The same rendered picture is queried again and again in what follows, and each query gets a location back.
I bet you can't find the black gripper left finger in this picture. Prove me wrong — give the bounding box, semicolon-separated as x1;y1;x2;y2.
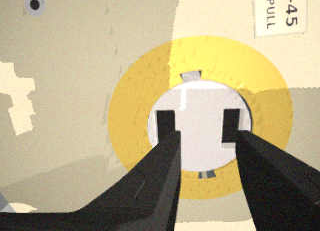
0;131;181;231

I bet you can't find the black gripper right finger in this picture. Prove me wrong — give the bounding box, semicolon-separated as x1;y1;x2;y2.
235;130;320;231

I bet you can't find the white cylinder with two slots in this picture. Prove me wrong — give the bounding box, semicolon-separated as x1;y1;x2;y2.
147;71;251;172

